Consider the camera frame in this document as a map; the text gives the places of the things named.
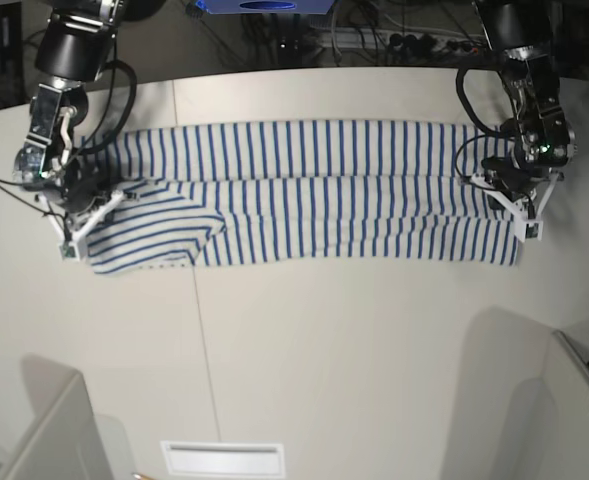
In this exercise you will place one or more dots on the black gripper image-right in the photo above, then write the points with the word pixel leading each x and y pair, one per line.
pixel 502 176

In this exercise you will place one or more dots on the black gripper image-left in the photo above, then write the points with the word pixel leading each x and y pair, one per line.
pixel 77 191

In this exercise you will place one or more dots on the blue white striped T-shirt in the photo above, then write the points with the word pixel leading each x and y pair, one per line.
pixel 235 194

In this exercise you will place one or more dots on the black robot arm image-left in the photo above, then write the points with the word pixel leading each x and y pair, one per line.
pixel 73 52

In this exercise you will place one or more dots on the black computer tower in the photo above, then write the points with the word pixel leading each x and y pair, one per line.
pixel 11 51

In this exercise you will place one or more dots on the blue box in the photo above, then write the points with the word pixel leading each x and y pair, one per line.
pixel 225 7

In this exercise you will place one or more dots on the grey partition image-right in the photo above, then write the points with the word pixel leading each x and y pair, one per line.
pixel 522 401

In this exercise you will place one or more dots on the grey partition image-left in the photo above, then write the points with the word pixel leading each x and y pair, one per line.
pixel 62 441

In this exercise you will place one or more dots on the white table cable grommet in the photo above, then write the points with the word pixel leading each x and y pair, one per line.
pixel 225 460

